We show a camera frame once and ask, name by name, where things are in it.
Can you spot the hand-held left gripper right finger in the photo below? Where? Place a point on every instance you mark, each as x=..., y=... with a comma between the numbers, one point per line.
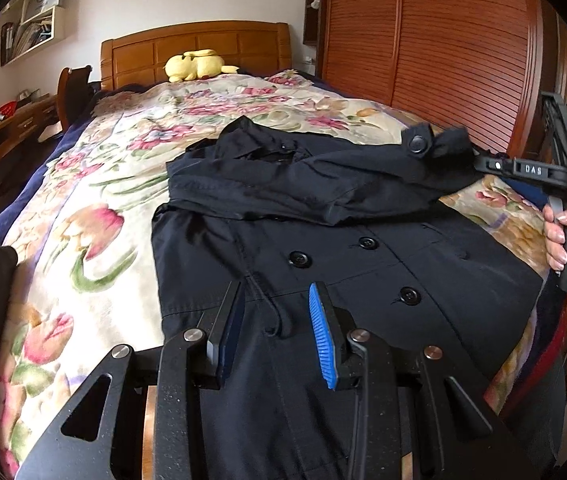
x=322, y=340

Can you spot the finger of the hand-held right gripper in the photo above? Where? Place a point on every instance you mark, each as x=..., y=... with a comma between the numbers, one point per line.
x=491, y=164

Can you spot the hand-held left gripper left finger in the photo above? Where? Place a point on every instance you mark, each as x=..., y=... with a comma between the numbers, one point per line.
x=233, y=332

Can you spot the black coat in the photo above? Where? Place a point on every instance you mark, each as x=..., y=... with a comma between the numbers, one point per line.
x=313, y=190

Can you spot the wooden louvered wardrobe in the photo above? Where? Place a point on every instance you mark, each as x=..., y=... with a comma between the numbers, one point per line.
x=438, y=35

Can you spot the person's grey clothing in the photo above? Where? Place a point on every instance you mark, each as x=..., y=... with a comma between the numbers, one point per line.
x=553, y=410

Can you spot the floral blanket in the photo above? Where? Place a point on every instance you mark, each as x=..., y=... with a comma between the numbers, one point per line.
x=88, y=200

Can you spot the wooden niche shelf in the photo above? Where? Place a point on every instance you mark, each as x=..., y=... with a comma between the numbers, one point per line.
x=313, y=25

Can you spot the navy bed sheet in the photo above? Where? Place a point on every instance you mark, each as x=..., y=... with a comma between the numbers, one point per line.
x=38, y=160

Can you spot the yellow plush toy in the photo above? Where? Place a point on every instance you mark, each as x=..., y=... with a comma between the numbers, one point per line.
x=198, y=65

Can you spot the wooden headboard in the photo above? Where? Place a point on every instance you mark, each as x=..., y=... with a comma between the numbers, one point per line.
x=193, y=40

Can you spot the wooden chair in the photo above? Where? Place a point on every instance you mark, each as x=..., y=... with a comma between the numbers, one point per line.
x=71, y=85

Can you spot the red desk object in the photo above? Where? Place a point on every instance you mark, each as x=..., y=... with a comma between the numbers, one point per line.
x=7, y=108

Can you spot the white wall shelf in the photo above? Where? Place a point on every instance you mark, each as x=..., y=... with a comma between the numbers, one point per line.
x=38, y=20

